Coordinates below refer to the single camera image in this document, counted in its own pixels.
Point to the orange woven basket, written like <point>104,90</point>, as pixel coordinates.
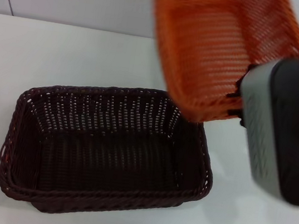
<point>203,55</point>

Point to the dark brown woven basket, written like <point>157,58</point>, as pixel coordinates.
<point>108,162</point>

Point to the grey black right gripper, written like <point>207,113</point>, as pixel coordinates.
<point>281,131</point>

